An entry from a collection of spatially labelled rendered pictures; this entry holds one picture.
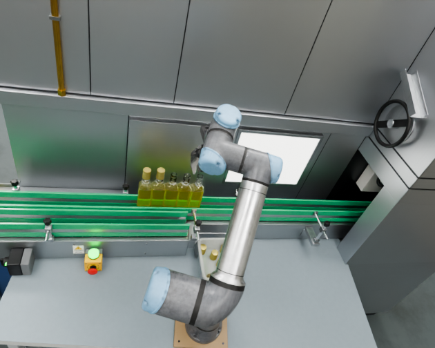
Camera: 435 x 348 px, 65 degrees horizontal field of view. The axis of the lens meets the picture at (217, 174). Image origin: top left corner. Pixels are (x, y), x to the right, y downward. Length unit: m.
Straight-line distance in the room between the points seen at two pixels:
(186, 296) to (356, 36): 1.15
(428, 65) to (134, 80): 1.17
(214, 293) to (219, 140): 0.39
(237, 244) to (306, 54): 0.86
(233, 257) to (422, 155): 0.99
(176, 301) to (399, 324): 2.34
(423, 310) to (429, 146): 1.89
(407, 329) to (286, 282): 1.46
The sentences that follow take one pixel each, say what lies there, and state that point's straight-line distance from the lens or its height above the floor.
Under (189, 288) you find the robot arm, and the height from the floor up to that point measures 1.37.
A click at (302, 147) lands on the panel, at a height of 1.24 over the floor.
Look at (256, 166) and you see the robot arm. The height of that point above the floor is 1.60.
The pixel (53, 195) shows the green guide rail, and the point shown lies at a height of 0.95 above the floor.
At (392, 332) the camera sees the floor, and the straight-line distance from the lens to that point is 2.98.
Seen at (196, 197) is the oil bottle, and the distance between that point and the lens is 1.56.
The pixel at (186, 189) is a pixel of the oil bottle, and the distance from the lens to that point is 1.52.
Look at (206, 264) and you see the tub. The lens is 1.68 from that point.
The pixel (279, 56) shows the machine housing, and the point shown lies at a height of 1.66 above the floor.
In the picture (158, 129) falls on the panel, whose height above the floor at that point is 1.28.
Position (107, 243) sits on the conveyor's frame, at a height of 0.86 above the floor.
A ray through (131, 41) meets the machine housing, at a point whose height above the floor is 1.63.
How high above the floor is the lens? 2.15
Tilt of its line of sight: 41 degrees down
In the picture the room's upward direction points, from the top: 17 degrees clockwise
